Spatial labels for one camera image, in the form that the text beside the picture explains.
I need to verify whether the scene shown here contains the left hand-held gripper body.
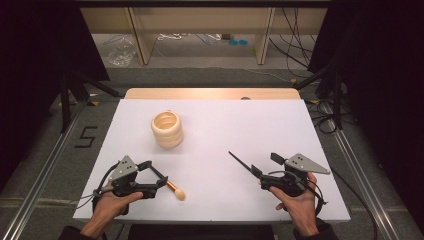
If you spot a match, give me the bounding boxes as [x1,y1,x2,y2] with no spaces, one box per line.
[108,155,158,200]

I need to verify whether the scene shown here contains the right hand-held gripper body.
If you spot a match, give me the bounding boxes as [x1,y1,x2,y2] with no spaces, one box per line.
[259,152,331,198]

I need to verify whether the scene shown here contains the makeup brush with orange ferrule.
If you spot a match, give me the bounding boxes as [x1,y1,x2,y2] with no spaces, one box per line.
[166,180,187,202]

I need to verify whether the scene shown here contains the cream ribbed brush holder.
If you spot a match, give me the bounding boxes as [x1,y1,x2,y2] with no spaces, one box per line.
[150,109,185,150]

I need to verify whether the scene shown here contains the person's right hand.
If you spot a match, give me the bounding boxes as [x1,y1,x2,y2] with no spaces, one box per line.
[269,172,320,235]

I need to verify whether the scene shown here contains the person's left hand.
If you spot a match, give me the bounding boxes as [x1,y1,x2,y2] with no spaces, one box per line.
[89,191,144,230]

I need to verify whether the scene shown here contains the person's dark clothing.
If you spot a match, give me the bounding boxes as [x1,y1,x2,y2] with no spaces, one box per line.
[128,223,276,240]

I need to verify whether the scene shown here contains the black tripod stand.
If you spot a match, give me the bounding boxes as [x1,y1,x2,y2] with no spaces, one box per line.
[293,63,348,131]
[58,71,124,134]

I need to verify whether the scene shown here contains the clear plastic bag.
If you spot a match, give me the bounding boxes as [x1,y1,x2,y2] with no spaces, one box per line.
[106,35,138,68]

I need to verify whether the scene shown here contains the black curtain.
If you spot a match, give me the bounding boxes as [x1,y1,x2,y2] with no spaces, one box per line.
[0,0,111,191]
[308,0,424,231]

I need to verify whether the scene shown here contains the left hand-held gripper cable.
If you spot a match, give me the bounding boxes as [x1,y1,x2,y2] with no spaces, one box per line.
[74,162,121,214]

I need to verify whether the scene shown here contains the hand-held gripper cable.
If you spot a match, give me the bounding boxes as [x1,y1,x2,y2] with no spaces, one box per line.
[74,162,121,214]
[268,168,379,240]

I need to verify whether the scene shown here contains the right hand-held gripper cable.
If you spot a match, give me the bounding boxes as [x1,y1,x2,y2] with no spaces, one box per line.
[268,168,379,240]

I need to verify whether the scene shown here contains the black floor cables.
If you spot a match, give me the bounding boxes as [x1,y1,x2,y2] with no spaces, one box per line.
[306,99,354,135]

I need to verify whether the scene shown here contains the aluminium floor rail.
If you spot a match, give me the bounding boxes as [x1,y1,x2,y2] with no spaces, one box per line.
[319,101,401,240]
[0,101,88,240]

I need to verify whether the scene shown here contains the light wooden desk frame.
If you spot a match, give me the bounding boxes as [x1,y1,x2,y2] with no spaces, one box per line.
[79,7,329,66]

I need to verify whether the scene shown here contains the hanging black cable bundle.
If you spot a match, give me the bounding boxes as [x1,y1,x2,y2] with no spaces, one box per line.
[268,8,321,79]

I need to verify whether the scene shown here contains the white cord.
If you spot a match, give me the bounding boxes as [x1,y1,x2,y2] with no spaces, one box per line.
[156,32,191,42]

